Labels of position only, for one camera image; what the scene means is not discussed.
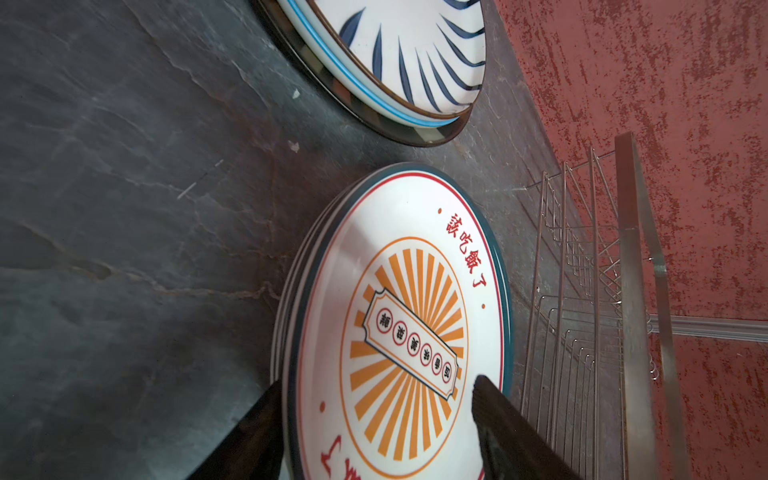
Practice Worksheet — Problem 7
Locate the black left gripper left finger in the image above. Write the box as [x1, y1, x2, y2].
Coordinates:
[188, 380, 284, 480]

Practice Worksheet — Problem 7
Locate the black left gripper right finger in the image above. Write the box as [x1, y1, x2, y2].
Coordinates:
[472, 375, 579, 480]

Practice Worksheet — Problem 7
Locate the white plate blue rim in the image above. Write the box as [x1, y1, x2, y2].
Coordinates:
[279, 163, 514, 479]

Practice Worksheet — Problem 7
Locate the brown rimmed cream plate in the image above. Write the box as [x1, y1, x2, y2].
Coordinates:
[250, 1, 473, 148]

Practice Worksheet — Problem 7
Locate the white sunburst plate green rim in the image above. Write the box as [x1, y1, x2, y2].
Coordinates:
[269, 179, 365, 383]

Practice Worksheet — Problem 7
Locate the white blue striped plate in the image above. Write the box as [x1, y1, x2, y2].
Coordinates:
[278, 0, 486, 128]

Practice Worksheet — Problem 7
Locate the metal wire dish rack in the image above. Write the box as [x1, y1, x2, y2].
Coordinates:
[521, 133, 691, 479]

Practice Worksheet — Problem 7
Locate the aluminium right corner post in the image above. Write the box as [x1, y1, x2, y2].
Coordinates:
[671, 316, 768, 343]

